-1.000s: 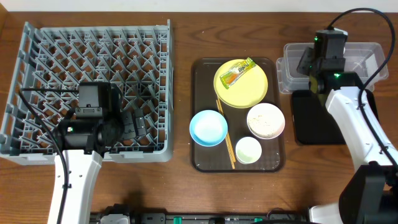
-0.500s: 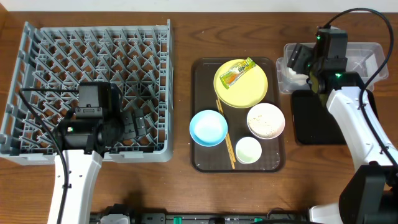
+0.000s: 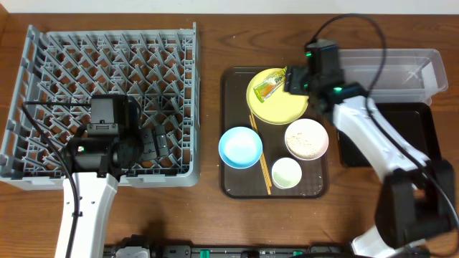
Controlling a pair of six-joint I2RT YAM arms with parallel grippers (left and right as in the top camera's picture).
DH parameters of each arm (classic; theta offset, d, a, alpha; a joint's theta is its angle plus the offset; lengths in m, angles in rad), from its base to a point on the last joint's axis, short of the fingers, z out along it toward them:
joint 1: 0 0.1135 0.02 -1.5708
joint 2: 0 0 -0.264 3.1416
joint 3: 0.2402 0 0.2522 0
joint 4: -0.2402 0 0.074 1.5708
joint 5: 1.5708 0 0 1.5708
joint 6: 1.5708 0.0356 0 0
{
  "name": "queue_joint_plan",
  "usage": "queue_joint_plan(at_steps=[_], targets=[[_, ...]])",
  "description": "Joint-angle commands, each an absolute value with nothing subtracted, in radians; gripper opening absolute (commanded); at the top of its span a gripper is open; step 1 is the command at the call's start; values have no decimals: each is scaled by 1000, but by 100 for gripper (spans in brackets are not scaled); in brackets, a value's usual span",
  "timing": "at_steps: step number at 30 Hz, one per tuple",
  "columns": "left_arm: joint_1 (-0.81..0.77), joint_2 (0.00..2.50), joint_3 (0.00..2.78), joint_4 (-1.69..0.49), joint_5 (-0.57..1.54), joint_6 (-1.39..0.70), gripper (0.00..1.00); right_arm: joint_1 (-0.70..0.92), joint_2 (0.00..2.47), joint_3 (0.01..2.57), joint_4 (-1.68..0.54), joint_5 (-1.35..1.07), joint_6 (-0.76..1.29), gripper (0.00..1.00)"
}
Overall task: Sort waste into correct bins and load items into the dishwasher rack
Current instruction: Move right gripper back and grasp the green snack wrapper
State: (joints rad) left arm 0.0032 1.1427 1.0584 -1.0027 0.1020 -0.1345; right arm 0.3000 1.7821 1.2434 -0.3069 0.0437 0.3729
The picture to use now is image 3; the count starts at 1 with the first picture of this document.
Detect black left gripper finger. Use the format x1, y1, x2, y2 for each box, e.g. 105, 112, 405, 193
139, 128, 157, 161
154, 125, 169, 157

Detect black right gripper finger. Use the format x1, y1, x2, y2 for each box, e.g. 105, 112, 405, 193
283, 66, 300, 94
298, 67, 310, 95

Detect green orange snack wrapper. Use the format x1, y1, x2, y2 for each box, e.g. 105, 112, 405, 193
253, 67, 287, 102

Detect pink bowl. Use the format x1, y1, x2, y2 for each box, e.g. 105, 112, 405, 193
284, 118, 329, 161

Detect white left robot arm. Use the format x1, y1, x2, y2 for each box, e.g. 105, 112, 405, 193
55, 124, 169, 257

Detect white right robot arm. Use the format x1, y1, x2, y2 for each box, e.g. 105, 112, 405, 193
284, 67, 458, 257

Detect grey dishwasher rack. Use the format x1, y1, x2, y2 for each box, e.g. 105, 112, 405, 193
1, 27, 200, 191

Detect black waste tray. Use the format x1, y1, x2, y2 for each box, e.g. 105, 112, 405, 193
337, 102, 442, 168

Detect yellow plate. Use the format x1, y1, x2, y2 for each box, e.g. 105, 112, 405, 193
246, 68, 308, 125

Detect cooked rice leftovers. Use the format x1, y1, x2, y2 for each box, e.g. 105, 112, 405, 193
286, 133, 322, 159

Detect dark brown serving tray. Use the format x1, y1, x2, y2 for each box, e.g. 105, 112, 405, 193
219, 67, 329, 199

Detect blue bowl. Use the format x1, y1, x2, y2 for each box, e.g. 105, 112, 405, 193
218, 127, 263, 170

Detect clear plastic bin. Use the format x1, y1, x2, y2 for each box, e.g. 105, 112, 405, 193
340, 49, 448, 105

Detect wooden chopstick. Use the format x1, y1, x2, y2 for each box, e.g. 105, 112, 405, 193
250, 112, 273, 188
249, 114, 273, 196

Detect small pale green bowl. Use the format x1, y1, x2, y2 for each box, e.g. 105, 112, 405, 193
271, 158, 303, 189

